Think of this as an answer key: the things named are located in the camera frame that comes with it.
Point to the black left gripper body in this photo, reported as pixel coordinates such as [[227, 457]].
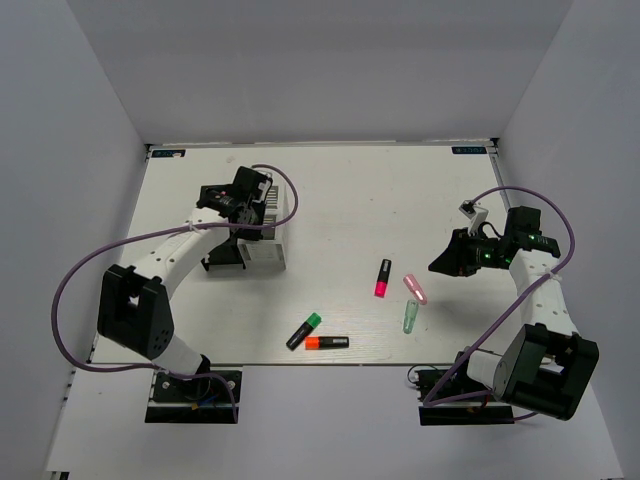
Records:
[[257, 208]]

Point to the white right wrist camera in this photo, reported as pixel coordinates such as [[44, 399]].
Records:
[[476, 215]]

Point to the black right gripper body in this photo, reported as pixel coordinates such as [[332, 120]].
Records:
[[480, 252]]

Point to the blue label sticker right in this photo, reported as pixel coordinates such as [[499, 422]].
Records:
[[469, 150]]

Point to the green capped black highlighter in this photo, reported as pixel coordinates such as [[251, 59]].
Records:
[[303, 331]]

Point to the pink translucent tube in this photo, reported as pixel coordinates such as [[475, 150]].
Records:
[[415, 288]]

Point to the green translucent tube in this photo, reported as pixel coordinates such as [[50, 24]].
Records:
[[410, 315]]

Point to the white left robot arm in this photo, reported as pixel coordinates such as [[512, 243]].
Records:
[[134, 307]]

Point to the orange capped black highlighter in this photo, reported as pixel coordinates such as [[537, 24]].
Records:
[[326, 342]]

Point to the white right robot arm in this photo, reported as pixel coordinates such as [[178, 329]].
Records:
[[548, 365]]

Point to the pink capped black highlighter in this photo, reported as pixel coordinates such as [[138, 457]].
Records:
[[382, 278]]

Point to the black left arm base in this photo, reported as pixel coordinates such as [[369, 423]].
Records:
[[198, 402]]

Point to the blue label sticker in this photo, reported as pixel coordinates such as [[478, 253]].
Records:
[[469, 150], [168, 153]]

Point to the black slatted organizer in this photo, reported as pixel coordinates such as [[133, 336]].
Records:
[[228, 253]]

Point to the blue label sticker left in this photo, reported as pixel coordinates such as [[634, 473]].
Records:
[[168, 153]]

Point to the white slatted organizer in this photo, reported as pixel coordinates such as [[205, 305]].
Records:
[[269, 253]]

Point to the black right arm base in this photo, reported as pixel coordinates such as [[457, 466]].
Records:
[[460, 402]]

